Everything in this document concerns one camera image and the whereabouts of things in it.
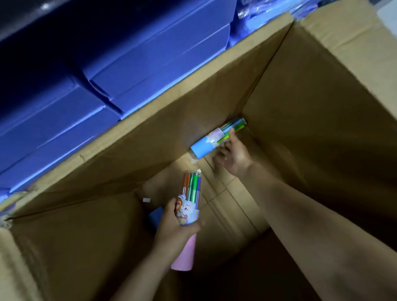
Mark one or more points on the large brown cardboard box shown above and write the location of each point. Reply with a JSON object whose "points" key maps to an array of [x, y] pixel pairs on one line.
{"points": [[310, 108]]}

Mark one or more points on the pink cap marker tube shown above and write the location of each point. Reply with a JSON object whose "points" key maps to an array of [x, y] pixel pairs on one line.
{"points": [[192, 189]]}

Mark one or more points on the person's left thumb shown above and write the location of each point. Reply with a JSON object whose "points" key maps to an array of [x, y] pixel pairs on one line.
{"points": [[194, 228]]}

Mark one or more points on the plastic wrapped blue packets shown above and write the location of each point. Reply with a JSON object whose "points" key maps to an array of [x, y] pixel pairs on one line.
{"points": [[260, 15]]}

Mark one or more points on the person's right forearm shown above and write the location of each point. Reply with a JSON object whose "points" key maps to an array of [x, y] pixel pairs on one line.
{"points": [[310, 232]]}

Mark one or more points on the person's left forearm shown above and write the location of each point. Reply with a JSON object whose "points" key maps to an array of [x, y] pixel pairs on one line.
{"points": [[139, 276]]}

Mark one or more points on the person's left hand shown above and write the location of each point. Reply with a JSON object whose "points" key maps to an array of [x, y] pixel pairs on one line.
{"points": [[170, 234]]}

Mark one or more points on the person's right thumb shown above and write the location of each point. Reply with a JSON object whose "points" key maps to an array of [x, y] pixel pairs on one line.
{"points": [[232, 138]]}

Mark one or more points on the blue cap marker tube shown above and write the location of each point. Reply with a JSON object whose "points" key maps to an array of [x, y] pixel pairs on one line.
{"points": [[204, 144], [155, 217]]}

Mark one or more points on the stack of blue boxes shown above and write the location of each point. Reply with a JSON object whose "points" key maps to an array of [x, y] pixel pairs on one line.
{"points": [[139, 62]]}

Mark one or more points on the white object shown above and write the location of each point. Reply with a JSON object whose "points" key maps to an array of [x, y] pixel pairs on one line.
{"points": [[387, 14]]}

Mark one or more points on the person's right hand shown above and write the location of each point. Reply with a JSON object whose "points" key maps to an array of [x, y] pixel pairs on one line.
{"points": [[237, 159]]}

